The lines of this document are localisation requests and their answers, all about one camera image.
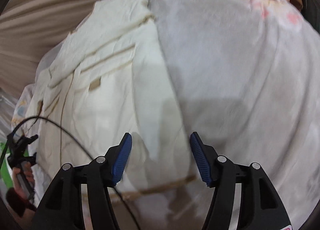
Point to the cream quilted jacket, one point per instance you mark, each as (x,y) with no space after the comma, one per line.
(110,78)

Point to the green plastic bag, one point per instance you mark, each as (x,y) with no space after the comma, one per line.
(6,172)

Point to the person left hand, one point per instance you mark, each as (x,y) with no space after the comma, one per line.
(23,181)

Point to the beige curtain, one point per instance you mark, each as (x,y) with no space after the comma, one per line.
(29,29)

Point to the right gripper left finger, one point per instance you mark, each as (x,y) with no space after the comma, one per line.
(61,206)

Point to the grey floral blanket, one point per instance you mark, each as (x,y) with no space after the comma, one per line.
(248,82)

